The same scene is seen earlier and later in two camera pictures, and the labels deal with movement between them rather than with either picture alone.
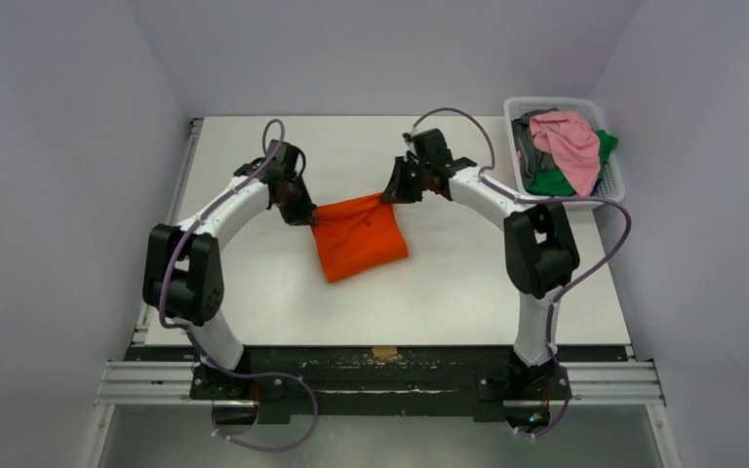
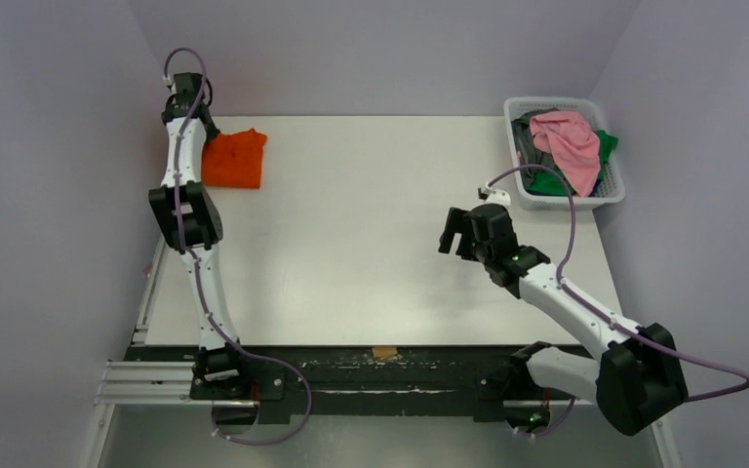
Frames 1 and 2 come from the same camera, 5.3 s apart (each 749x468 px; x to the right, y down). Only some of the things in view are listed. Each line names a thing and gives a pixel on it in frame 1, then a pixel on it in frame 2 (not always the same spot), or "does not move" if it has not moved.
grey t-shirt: (532, 161) does not move
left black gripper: (302, 215) → (212, 132)
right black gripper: (406, 182) → (461, 234)
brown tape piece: (383, 352) does not move
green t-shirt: (554, 181) does not move
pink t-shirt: (574, 142) does not move
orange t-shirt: (358, 235) → (233, 160)
